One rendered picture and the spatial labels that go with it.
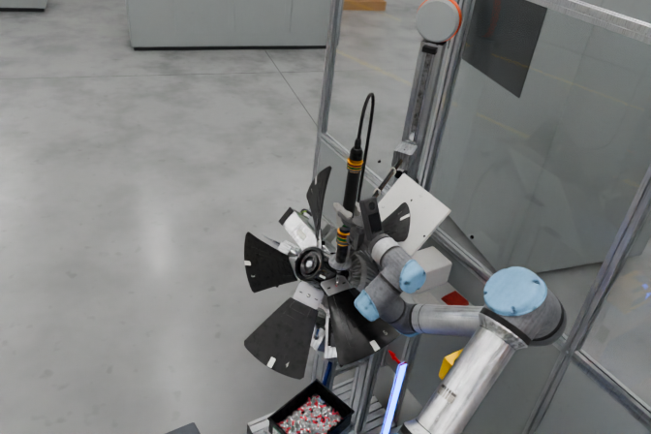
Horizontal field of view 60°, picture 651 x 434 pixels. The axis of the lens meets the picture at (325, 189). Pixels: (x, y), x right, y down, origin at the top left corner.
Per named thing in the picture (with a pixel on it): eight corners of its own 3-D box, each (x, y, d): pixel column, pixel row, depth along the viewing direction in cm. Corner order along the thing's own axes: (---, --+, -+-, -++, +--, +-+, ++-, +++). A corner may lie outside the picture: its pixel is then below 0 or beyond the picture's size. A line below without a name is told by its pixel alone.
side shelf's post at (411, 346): (391, 416, 279) (425, 291, 235) (396, 421, 276) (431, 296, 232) (386, 418, 277) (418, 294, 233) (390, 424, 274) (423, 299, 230)
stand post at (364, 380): (352, 425, 272) (390, 235, 210) (361, 440, 266) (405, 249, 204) (344, 429, 270) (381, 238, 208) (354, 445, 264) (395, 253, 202)
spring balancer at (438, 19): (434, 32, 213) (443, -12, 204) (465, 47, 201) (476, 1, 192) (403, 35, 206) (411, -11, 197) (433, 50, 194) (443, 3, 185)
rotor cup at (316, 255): (306, 277, 196) (283, 265, 186) (333, 245, 194) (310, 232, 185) (328, 303, 185) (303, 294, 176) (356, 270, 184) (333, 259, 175)
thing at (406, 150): (398, 156, 226) (402, 138, 221) (415, 162, 224) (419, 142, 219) (390, 168, 218) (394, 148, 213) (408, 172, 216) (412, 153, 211)
